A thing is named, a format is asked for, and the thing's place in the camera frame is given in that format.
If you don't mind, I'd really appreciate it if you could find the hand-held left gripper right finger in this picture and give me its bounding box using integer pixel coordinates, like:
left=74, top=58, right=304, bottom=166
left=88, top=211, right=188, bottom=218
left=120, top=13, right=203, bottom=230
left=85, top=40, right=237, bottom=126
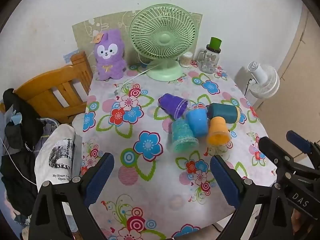
left=209, top=155, right=292, bottom=240

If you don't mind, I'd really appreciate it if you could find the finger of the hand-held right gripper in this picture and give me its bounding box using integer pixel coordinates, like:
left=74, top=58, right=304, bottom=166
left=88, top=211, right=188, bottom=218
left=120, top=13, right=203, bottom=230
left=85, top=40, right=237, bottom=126
left=258, top=137, right=304, bottom=173
left=286, top=130, right=320, bottom=166

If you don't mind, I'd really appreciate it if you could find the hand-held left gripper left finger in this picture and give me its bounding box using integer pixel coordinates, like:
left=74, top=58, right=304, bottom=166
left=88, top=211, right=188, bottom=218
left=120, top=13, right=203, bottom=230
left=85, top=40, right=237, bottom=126
left=30, top=152, right=115, bottom=240

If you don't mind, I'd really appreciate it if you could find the orange plastic cup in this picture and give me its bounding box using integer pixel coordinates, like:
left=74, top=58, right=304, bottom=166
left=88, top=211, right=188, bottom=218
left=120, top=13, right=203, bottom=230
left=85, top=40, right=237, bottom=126
left=206, top=116, right=232, bottom=148

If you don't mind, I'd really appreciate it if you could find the clear teal patterned cup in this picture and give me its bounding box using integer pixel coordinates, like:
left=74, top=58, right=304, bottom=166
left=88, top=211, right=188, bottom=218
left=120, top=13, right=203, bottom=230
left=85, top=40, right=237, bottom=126
left=170, top=119, right=200, bottom=153

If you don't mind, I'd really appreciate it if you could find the dark teal plastic cup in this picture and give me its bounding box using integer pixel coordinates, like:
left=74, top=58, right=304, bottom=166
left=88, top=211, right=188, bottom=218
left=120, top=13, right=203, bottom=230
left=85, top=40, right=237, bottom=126
left=206, top=103, right=242, bottom=124

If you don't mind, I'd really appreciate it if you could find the blue plastic cup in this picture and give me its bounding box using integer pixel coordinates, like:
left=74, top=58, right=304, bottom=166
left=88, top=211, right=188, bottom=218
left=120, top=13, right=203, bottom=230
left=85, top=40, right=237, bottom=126
left=185, top=103, right=209, bottom=138

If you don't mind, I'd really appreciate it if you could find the purple plastic cup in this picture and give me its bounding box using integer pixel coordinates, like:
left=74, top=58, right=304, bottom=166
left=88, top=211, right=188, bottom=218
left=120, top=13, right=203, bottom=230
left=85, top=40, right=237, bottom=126
left=159, top=93, right=189, bottom=120

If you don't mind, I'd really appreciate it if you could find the beige wooden door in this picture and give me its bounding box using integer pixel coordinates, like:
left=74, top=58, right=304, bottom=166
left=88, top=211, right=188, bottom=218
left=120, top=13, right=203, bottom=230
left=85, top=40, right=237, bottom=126
left=255, top=5, right=320, bottom=170

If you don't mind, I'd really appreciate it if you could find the white printed shirt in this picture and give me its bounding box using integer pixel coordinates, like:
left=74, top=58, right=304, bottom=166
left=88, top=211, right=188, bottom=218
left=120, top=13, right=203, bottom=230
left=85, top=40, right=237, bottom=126
left=34, top=124, right=76, bottom=189

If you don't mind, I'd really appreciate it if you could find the floral tablecloth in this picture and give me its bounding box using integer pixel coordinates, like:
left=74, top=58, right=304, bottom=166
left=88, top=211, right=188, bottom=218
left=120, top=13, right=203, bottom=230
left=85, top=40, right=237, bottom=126
left=72, top=62, right=278, bottom=240

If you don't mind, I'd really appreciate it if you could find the white desk fan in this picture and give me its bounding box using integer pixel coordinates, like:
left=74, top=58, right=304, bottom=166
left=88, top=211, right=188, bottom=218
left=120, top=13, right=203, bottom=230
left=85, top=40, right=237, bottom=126
left=246, top=61, right=280, bottom=98

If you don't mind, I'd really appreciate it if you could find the striped purple cloth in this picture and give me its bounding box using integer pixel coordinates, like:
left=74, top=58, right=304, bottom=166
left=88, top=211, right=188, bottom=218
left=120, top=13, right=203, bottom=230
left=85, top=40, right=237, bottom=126
left=32, top=119, right=60, bottom=153

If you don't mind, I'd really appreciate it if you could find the black garment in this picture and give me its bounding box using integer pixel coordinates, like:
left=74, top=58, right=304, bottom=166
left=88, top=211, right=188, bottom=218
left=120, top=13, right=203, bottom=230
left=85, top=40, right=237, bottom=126
left=0, top=89, right=44, bottom=217

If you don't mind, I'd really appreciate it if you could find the blue face mask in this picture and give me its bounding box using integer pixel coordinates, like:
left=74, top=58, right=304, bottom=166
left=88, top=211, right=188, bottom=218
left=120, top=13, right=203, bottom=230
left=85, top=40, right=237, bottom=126
left=7, top=114, right=23, bottom=126

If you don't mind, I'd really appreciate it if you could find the wooden chair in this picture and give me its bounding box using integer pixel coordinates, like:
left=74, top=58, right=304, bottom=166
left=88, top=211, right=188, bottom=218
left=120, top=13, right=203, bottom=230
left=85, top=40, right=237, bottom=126
left=0, top=51, right=93, bottom=124

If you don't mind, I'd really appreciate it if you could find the glass jar mug green lid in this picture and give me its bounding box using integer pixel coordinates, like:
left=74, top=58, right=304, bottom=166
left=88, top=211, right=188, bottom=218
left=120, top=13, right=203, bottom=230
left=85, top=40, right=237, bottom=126
left=197, top=37, right=222, bottom=74

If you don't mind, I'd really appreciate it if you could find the purple plush toy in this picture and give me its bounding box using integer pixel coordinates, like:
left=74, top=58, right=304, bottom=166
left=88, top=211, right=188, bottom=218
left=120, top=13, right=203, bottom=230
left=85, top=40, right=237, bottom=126
left=93, top=29, right=126, bottom=81

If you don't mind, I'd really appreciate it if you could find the cotton swab container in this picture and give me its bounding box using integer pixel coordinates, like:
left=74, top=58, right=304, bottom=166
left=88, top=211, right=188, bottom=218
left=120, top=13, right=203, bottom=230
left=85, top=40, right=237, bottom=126
left=179, top=52, right=194, bottom=68

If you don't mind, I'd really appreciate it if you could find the green desk fan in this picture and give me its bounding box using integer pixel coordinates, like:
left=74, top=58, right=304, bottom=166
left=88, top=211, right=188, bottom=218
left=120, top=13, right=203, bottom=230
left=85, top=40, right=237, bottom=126
left=129, top=4, right=196, bottom=82

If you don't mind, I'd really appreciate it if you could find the black fan cable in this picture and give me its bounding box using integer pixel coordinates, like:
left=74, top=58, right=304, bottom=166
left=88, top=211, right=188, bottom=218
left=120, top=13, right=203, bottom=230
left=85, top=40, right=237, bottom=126
left=244, top=78, right=253, bottom=98

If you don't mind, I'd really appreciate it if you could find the thin white cable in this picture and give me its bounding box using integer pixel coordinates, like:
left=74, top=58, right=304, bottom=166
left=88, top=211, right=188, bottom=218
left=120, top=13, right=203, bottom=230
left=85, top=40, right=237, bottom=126
left=0, top=137, right=38, bottom=186

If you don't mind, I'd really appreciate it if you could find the white fan power cord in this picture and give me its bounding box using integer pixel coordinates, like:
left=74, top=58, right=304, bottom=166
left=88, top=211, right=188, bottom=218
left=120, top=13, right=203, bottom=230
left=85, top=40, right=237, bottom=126
left=114, top=62, right=160, bottom=90

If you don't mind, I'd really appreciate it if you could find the beige printed wall mat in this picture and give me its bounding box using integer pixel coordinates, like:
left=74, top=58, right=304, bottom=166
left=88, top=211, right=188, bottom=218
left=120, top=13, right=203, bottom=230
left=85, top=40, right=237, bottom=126
left=72, top=11, right=203, bottom=65

